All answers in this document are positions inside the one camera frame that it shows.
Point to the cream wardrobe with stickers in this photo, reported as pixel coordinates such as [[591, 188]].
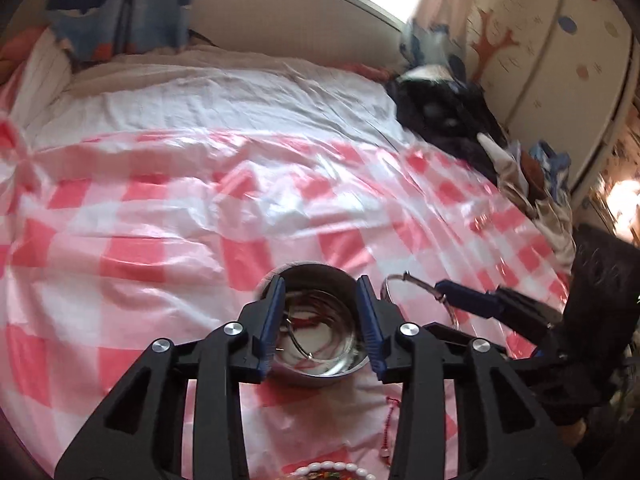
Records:
[[560, 60]]

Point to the thin silver bangle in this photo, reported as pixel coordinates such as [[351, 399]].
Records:
[[422, 284], [291, 332]]

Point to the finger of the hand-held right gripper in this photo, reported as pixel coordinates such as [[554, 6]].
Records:
[[470, 300], [460, 336]]

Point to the pink pillow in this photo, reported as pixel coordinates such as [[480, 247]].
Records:
[[20, 50]]

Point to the dark clothes heap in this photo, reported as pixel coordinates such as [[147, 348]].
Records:
[[440, 115]]

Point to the round metal bowl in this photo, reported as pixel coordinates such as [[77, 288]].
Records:
[[325, 365]]

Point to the beige cloth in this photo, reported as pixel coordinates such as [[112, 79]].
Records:
[[520, 185]]

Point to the pink and blue curtain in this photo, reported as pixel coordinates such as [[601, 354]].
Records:
[[440, 5]]

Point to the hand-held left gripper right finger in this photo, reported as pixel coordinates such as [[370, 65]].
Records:
[[367, 325]]

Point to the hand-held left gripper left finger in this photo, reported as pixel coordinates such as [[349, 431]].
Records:
[[274, 320]]

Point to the white striped pillow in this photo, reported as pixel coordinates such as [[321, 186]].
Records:
[[40, 75]]

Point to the white bedsheet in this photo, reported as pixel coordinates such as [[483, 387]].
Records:
[[225, 95]]

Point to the whale print curtain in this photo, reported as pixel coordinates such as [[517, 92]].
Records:
[[85, 25]]

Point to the pink checkered plastic sheet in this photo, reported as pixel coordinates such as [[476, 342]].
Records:
[[150, 235]]

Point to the blue cloth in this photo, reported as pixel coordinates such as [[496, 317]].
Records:
[[552, 165]]

